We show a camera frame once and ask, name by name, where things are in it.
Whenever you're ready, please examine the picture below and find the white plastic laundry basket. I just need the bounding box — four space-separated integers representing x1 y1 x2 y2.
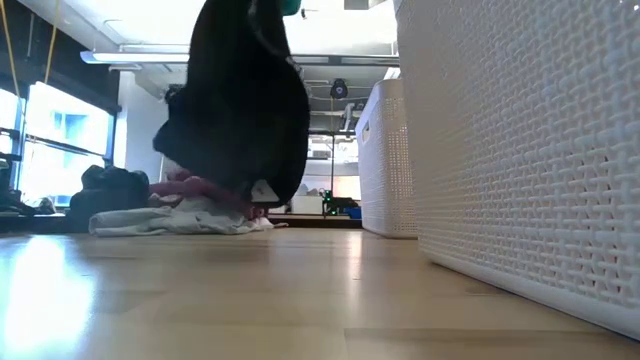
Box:
393 0 640 341
353 78 419 239

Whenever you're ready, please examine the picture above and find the large black garment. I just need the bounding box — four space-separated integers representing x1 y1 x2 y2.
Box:
152 0 312 209

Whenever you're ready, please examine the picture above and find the pile of mixed clothes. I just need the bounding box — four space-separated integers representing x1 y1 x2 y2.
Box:
0 212 364 234

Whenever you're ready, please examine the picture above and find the black metal rack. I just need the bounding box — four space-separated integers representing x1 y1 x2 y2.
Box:
307 129 336 201

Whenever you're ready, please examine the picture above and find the white box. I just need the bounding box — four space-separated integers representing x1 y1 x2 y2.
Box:
291 194 324 216

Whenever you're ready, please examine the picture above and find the black ceiling spotlight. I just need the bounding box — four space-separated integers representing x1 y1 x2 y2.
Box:
328 78 350 100

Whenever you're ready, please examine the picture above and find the mauve garment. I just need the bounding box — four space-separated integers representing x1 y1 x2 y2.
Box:
148 169 266 221

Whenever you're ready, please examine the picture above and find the grey garment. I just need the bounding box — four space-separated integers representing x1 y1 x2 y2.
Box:
88 199 262 238

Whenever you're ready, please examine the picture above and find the bright window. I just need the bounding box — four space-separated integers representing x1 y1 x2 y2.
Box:
0 82 119 209

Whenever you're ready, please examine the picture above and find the yellow hanging cord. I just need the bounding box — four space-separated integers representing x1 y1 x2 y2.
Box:
43 0 60 85
0 0 24 117

